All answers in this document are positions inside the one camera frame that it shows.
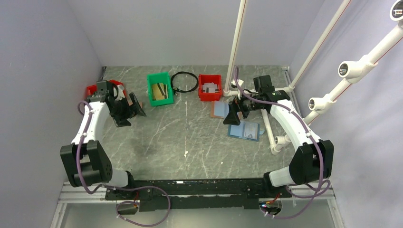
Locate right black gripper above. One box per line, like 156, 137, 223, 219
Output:
223, 88, 264, 125

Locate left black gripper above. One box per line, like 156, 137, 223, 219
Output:
111, 93, 146, 127

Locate brown card holder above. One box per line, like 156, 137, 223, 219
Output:
210, 101, 229, 119

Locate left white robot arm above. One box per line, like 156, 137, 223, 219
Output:
60, 93, 145, 200

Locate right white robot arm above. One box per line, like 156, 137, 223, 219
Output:
223, 75, 334, 197

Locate blue card holder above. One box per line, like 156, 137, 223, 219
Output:
228, 121, 265, 141

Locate gold card in green bin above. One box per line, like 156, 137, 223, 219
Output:
152, 83, 168, 100

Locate white cards in red bin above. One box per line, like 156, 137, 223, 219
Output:
202, 83, 219, 94

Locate green bin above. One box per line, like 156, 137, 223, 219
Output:
147, 72, 174, 107

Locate right red bin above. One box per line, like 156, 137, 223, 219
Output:
198, 74, 222, 102

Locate red bin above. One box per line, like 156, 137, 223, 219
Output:
198, 74, 222, 102
86, 79, 127, 98

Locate left red bin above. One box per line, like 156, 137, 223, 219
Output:
86, 79, 127, 98

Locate black base bar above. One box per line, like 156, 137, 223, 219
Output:
105, 178, 291, 212

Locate black cable loop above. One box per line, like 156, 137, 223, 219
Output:
171, 71, 199, 94

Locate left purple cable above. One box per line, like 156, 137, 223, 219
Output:
76, 100, 172, 228

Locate purple cable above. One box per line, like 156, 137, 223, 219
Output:
232, 66, 331, 220
76, 100, 172, 228

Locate aluminium rail frame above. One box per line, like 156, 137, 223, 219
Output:
50, 180, 345, 228

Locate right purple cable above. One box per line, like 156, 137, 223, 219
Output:
232, 66, 331, 220

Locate white pvc pipe frame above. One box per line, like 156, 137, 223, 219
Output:
236, 0, 403, 156

